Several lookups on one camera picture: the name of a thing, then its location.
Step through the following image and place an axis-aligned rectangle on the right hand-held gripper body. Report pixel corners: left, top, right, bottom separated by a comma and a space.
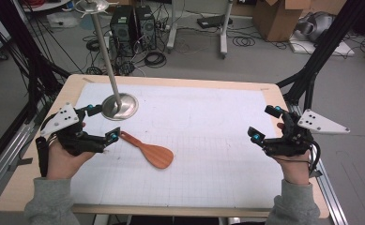
263, 108, 351, 158

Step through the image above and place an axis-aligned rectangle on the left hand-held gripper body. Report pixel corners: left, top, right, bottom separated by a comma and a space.
39, 102, 109, 158

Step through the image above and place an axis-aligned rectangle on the metal stand with round base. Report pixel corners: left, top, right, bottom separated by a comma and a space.
74, 0, 140, 122

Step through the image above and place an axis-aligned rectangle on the wooden spatula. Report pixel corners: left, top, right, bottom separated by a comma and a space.
119, 130, 175, 170

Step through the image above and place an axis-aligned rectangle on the person's right hand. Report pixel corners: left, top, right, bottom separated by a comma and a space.
268, 152, 312, 186

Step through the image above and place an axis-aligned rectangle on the person's left hand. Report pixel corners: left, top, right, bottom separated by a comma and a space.
46, 137, 98, 181

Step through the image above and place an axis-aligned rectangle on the white grid paper sheet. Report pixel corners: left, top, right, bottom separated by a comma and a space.
69, 82, 284, 210

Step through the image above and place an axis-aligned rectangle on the black computer tower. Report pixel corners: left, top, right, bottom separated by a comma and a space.
135, 5, 157, 52
109, 4, 137, 59

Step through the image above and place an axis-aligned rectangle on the open cardboard box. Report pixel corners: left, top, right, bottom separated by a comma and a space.
252, 0, 312, 43

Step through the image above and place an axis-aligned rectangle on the white board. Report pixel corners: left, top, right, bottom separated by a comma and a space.
288, 31, 356, 58

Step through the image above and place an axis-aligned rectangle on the white stand leg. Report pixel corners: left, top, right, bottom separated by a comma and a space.
165, 0, 179, 54
219, 0, 235, 60

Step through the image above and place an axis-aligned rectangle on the grey bag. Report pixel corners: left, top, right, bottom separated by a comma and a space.
296, 11, 336, 43

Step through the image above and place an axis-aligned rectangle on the black flat device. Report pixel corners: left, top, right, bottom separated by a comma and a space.
196, 14, 234, 30

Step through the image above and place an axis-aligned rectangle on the round white table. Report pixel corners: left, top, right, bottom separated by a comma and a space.
22, 0, 73, 13

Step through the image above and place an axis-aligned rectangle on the black strap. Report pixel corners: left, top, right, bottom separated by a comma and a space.
35, 136, 51, 178

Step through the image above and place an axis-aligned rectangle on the black frame stand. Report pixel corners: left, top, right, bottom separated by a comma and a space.
0, 0, 71, 126
276, 0, 365, 111

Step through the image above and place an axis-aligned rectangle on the aluminium rail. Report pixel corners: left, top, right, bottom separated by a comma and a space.
0, 102, 47, 204
287, 101, 348, 225

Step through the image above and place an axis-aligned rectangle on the small coil of black cable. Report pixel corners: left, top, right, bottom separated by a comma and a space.
85, 38, 101, 53

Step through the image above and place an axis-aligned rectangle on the coil of thin cable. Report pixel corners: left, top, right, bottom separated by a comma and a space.
232, 36, 256, 48

